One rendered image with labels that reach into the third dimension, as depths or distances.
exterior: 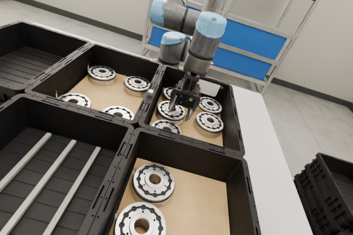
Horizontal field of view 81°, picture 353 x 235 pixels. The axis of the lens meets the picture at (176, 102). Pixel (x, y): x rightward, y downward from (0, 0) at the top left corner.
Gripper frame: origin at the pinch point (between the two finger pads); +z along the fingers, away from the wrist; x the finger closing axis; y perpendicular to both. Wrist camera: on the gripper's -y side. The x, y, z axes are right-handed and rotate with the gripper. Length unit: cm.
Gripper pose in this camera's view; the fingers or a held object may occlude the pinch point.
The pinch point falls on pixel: (179, 114)
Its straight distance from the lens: 74.8
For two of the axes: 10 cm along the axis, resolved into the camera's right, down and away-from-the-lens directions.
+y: -2.1, 5.2, -8.3
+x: 9.4, 3.3, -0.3
